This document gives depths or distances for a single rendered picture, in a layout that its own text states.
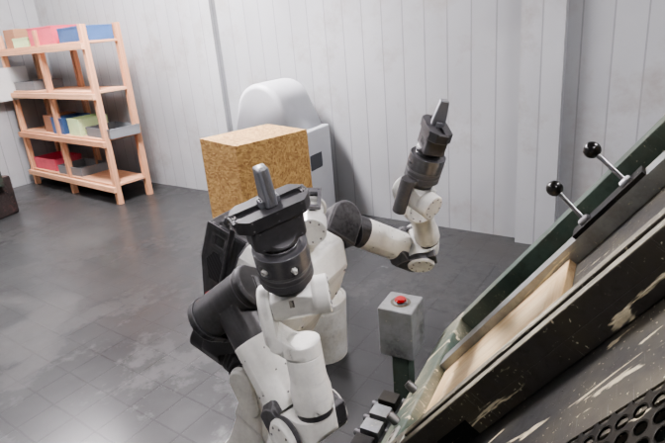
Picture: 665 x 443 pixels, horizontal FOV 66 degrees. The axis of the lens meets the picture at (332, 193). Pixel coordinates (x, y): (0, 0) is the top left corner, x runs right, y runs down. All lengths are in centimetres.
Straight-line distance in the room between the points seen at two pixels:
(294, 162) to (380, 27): 198
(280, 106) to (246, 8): 140
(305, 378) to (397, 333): 88
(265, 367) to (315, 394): 13
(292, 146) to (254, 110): 172
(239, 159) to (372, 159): 228
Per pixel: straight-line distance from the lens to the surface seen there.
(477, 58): 436
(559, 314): 85
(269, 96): 461
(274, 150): 299
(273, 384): 101
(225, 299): 103
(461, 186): 461
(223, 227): 120
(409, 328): 173
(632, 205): 123
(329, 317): 289
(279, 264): 77
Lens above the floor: 182
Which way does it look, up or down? 18 degrees down
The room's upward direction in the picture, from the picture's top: 5 degrees counter-clockwise
